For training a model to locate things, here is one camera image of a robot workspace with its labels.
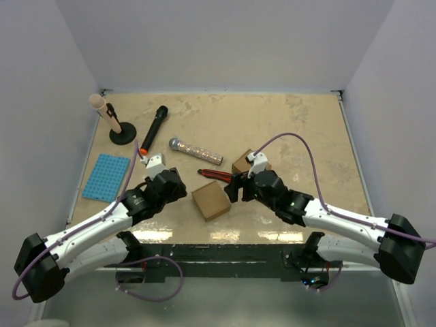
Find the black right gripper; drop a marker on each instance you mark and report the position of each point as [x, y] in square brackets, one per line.
[232, 189]

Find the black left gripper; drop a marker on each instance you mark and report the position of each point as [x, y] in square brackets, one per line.
[179, 193]

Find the red black utility knife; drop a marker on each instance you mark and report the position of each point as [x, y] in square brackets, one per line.
[214, 174]

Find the taped cardboard box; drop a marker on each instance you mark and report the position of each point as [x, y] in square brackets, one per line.
[241, 165]

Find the small cardboard box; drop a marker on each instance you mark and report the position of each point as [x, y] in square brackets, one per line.
[211, 201]

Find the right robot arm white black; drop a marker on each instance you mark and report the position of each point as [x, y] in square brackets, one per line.
[392, 245]

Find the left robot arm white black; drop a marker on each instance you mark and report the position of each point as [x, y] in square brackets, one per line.
[45, 265]

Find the silver glitter microphone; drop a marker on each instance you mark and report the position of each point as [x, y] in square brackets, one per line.
[195, 151]

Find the blue studded building plate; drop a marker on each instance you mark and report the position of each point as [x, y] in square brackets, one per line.
[106, 178]

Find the black microphone orange end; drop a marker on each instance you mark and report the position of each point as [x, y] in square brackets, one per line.
[160, 116]

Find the beige microphone on stand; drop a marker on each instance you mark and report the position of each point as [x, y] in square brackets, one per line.
[98, 103]

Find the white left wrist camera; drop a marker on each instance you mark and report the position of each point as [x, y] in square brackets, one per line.
[154, 165]

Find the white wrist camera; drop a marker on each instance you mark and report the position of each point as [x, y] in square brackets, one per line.
[154, 165]
[258, 162]

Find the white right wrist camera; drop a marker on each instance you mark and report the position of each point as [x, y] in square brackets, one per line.
[258, 162]

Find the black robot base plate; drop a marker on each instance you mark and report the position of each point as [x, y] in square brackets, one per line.
[286, 262]

